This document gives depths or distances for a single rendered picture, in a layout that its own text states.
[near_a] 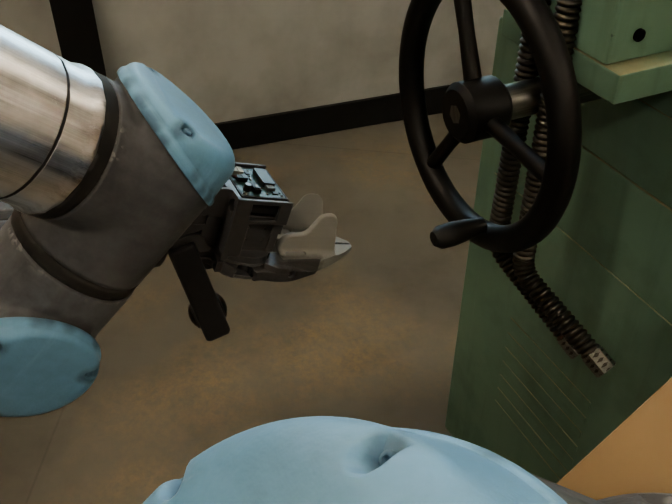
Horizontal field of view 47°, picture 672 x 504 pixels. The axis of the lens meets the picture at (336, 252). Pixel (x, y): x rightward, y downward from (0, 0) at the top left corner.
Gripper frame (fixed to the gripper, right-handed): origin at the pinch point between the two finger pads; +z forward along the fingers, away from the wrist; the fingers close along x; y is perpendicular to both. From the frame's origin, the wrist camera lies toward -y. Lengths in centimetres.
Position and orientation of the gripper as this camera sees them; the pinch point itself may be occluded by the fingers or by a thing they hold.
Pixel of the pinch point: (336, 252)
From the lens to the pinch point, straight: 77.4
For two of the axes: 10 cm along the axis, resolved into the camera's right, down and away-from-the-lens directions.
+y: 3.1, -8.3, -4.7
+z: 8.5, 0.3, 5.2
